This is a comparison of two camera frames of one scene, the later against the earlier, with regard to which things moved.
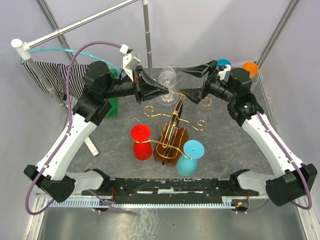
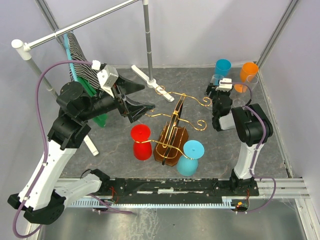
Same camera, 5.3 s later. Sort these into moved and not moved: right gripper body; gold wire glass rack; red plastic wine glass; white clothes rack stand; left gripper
Moved: left gripper; right gripper body
Not moved: white clothes rack stand; gold wire glass rack; red plastic wine glass
